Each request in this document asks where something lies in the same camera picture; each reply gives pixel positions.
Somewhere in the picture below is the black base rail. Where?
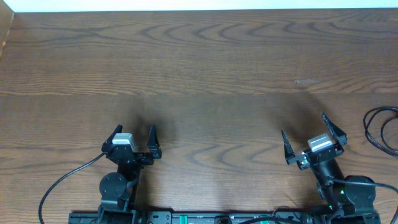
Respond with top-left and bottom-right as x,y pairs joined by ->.
68,210 -> 382,224

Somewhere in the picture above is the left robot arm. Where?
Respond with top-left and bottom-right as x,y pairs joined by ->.
96,125 -> 162,224

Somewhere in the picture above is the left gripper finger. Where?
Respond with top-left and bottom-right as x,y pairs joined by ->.
147,124 -> 162,159
103,124 -> 123,149

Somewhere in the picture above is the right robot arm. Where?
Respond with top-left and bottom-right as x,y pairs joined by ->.
281,113 -> 381,224

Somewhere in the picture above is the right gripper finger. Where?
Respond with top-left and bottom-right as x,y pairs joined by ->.
281,130 -> 303,165
322,113 -> 348,146

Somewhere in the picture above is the black usb cable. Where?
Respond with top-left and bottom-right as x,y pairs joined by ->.
363,106 -> 398,160

